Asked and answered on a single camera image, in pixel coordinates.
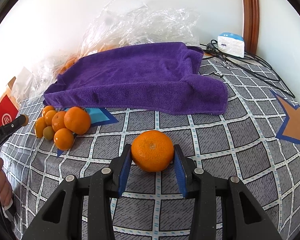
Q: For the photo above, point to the large orange mandarin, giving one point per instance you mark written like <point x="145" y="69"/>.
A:
<point x="152" y="151"/>

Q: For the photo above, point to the big orange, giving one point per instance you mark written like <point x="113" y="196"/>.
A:
<point x="77" y="120"/>

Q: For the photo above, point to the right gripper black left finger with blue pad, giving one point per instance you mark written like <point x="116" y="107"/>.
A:
<point x="61" y="215"/>

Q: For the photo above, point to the red box with logo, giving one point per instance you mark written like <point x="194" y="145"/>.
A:
<point x="8" y="111"/>

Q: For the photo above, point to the small green-yellow kumquat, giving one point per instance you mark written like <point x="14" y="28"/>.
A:
<point x="48" y="133"/>

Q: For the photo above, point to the small orange centre pile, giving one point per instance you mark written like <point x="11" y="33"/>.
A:
<point x="58" y="121"/>

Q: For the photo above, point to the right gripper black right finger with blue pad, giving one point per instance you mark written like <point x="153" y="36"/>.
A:
<point x="242" y="215"/>

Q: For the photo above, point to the purple towel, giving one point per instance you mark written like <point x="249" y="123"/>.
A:
<point x="158" y="76"/>

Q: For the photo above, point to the brown wooden door frame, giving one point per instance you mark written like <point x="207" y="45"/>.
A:
<point x="251" y="24"/>

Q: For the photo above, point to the grey checked bed sheet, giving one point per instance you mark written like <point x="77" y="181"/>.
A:
<point x="257" y="140"/>

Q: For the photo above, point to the white blue box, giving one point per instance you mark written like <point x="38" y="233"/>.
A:
<point x="231" y="44"/>

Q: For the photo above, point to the clear crumpled plastic bag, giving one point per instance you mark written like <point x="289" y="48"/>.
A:
<point x="110" y="30"/>

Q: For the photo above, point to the small orange left edge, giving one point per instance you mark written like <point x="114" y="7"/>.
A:
<point x="40" y="125"/>

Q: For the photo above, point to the black metal hook clip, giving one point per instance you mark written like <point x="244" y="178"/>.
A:
<point x="219" y="68"/>

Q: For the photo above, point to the person's left hand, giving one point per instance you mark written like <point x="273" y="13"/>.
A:
<point x="5" y="187"/>

